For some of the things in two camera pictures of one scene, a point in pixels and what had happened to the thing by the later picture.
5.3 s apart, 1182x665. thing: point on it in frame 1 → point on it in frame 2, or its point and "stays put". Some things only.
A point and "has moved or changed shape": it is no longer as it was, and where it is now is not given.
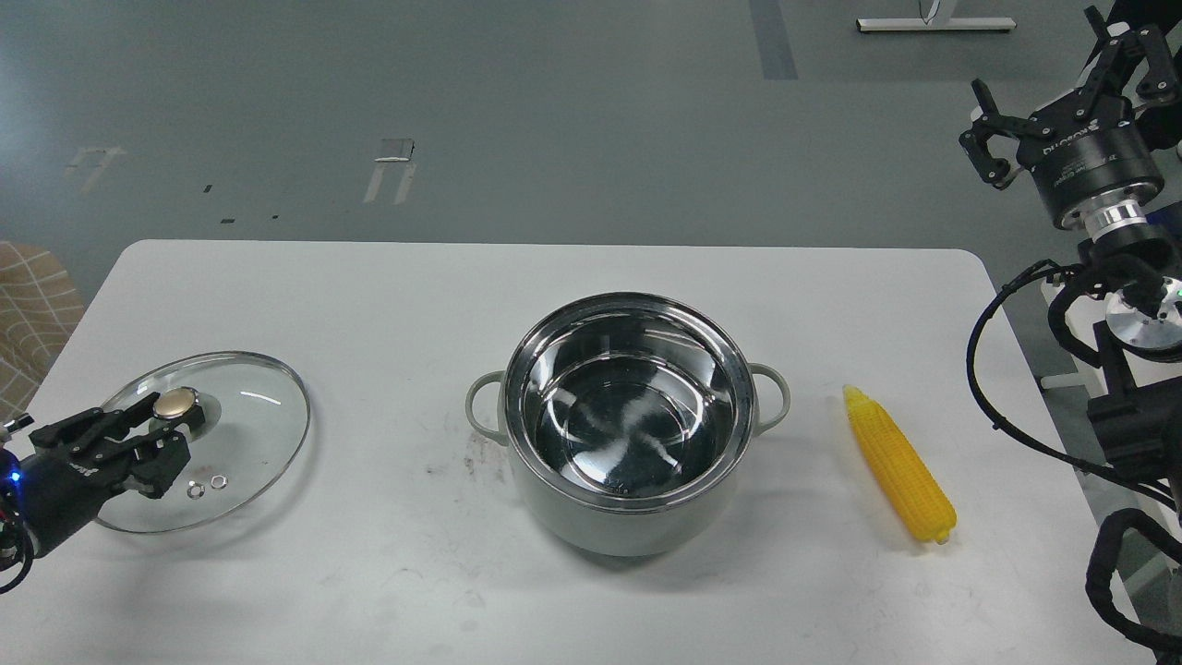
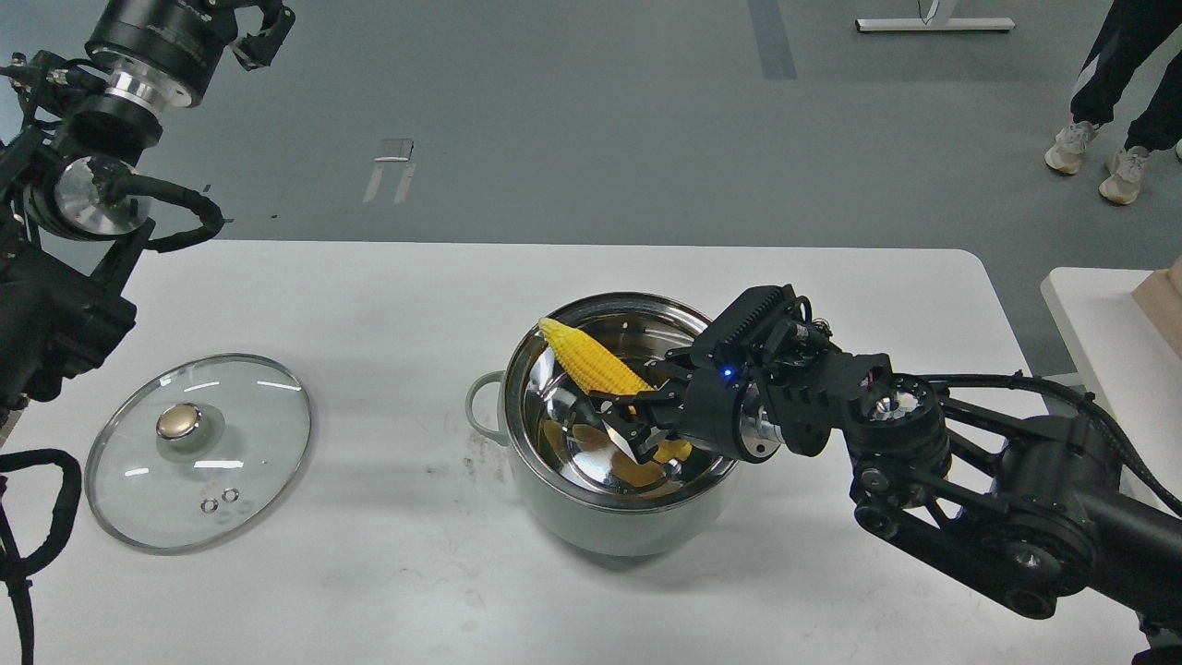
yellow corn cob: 913,479 has moved or changed shape
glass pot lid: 256,428 has moved or changed shape
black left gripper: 58,487 → 165,50
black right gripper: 1087,153 → 705,403
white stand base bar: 894,25 stays put
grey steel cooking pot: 628,419 stays put
